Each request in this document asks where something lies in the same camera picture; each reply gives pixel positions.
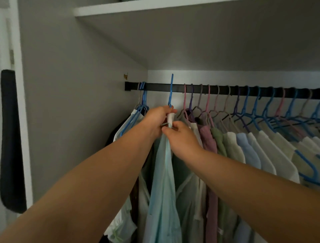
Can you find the black clothes rail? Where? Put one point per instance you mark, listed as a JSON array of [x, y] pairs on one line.
[[160, 87]]

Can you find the mauve pink shorts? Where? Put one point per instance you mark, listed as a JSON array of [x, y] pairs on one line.
[[208, 140]]

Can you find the person's left forearm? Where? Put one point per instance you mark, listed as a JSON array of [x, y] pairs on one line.
[[70, 195]]

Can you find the green shorts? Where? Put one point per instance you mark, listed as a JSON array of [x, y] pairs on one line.
[[220, 140]]

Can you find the person's right forearm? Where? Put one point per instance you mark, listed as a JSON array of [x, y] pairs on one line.
[[262, 195]]

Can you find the person's left hand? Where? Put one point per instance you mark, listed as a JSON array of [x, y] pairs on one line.
[[156, 120]]

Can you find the beige plastic hanger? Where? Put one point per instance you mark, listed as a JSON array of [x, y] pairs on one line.
[[227, 100], [305, 102], [217, 97]]

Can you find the person's right hand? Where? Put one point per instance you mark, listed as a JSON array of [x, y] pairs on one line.
[[182, 140]]

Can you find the white wardrobe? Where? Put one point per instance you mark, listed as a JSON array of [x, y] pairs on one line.
[[75, 87]]

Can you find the white floral blouse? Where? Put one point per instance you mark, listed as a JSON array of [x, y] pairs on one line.
[[203, 200]]

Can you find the mauve grey plastic hanger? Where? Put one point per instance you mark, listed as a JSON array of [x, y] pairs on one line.
[[200, 97]]

